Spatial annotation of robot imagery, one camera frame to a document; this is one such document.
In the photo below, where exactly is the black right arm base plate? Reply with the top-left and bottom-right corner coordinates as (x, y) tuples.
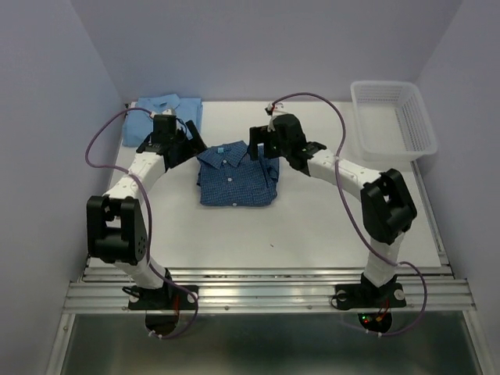
(330, 283), (407, 311)

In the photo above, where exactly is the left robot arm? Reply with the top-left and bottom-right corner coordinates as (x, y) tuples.
(86, 110), (207, 308)

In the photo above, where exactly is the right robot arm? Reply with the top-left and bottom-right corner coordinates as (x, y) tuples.
(248, 113), (417, 305)

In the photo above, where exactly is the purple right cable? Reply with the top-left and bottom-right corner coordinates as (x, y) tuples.
(271, 91), (427, 339)

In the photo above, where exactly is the aluminium front rail frame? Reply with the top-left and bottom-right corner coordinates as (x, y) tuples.
(46, 259), (495, 374)

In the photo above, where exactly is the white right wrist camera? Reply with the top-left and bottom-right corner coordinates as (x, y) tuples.
(265, 102), (286, 126)

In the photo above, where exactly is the light blue folded shirt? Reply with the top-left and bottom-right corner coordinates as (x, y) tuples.
(123, 92), (205, 148)

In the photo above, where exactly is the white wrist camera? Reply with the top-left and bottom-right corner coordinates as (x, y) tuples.
(161, 109), (177, 116)
(265, 102), (286, 126)

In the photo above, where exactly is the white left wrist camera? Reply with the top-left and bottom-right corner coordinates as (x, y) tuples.
(161, 109), (177, 116)

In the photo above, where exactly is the blue plaid long sleeve shirt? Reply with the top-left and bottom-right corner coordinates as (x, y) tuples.
(197, 141), (280, 208)

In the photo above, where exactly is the white plastic basket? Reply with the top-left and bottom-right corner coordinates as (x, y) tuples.
(350, 80), (438, 162)

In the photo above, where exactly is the purple cable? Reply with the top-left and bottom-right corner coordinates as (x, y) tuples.
(271, 91), (427, 339)
(84, 107), (200, 341)

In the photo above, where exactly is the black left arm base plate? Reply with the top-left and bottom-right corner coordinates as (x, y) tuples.
(122, 284), (198, 311)

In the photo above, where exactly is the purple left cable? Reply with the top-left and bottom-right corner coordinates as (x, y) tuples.
(84, 107), (200, 341)

